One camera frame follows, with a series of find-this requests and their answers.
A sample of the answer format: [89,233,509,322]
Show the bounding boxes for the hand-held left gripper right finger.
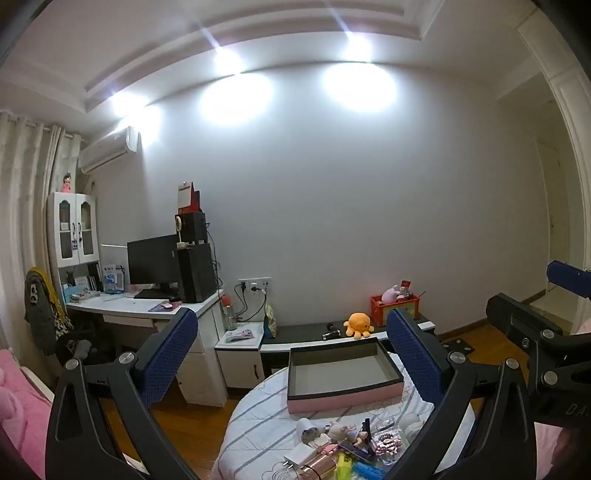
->
[385,308,539,480]

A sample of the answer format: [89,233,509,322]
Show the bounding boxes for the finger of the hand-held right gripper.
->
[486,292,591,394]
[546,260,591,298]

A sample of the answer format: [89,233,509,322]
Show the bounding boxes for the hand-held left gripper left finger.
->
[45,307,201,480]

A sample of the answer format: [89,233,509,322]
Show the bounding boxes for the white bear figure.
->
[399,413,428,437]

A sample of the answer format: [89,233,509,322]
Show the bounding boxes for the pink storage box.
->
[286,337,406,414]

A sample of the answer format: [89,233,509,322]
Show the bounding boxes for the pink building block model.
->
[372,429,403,459]

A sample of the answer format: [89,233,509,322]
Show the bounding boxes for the small beige doll figure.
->
[325,421,358,445]

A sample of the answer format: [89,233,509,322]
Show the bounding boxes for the blue highlighter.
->
[353,462,386,480]

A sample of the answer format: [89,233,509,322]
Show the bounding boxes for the yellow highlighter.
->
[336,452,361,476]

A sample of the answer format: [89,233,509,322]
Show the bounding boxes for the white charger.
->
[283,445,315,469]

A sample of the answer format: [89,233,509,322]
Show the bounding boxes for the red plastic crate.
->
[370,292,421,328]

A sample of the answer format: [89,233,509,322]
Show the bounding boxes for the pink embroidered quilt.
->
[534,421,580,480]

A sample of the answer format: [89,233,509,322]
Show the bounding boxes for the orange octopus plush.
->
[343,312,374,340]

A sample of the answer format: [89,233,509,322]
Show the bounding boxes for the red-capped water bottle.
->
[221,295,238,330]

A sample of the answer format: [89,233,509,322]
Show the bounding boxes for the white nightstand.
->
[215,323,266,391]

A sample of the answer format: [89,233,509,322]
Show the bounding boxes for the white desk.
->
[65,288,227,407]

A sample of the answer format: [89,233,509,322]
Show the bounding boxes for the black computer tower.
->
[176,242,218,304]

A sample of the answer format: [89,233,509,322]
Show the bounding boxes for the blue white box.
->
[102,263,125,294]

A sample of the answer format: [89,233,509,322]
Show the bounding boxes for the black computer monitor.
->
[127,234,182,289]

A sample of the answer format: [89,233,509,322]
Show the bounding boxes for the black speaker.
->
[174,211,208,245]

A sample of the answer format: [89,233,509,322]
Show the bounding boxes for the red cardboard box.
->
[177,181,202,214]

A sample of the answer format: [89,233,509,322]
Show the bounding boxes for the pink bed sheet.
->
[0,348,54,480]

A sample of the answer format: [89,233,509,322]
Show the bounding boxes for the white glass-door cabinet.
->
[46,191,101,296]

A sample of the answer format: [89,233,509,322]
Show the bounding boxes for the beige curtain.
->
[0,110,81,352]

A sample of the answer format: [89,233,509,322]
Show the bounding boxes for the white air conditioner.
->
[78,126,140,175]

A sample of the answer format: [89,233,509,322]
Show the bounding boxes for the black power cables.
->
[233,284,269,321]

